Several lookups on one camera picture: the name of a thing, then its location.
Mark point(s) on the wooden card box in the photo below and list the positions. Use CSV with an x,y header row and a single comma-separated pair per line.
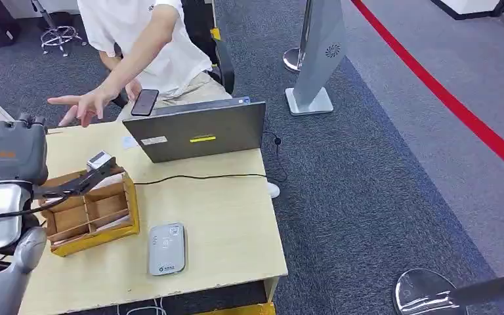
x,y
100,237

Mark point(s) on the person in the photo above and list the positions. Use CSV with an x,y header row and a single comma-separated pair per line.
x,y
182,52

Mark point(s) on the white platform with black edge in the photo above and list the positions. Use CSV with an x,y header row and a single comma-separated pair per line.
x,y
469,6

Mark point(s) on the grey card reader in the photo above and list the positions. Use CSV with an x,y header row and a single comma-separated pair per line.
x,y
167,250

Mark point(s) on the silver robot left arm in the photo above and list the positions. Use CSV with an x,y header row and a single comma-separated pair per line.
x,y
0,217

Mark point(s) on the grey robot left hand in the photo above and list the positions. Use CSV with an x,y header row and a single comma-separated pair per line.
x,y
10,152

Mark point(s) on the white shoe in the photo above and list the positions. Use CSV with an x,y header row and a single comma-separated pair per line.
x,y
273,190

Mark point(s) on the grey laptop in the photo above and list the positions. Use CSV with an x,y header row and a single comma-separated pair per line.
x,y
197,130

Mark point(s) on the black camera bracket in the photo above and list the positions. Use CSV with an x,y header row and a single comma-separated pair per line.
x,y
78,184

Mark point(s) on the black smartphone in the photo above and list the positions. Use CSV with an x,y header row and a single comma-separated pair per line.
x,y
144,103

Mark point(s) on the yellow crate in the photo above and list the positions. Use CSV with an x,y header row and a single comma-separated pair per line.
x,y
243,310

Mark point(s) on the person's right hand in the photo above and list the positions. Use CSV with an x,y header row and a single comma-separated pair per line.
x,y
133,89

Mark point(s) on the silver kiosk stand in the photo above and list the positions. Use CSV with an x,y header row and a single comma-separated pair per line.
x,y
319,65

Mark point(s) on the chrome stool base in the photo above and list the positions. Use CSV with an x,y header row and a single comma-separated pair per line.
x,y
58,35

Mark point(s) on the person's left hand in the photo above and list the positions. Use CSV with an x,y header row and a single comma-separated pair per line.
x,y
89,103

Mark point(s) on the black office chair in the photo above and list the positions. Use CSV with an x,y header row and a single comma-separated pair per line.
x,y
200,26

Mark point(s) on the white printed card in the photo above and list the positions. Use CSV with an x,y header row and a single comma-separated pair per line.
x,y
130,142

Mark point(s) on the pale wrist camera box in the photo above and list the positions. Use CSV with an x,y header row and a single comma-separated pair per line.
x,y
100,161

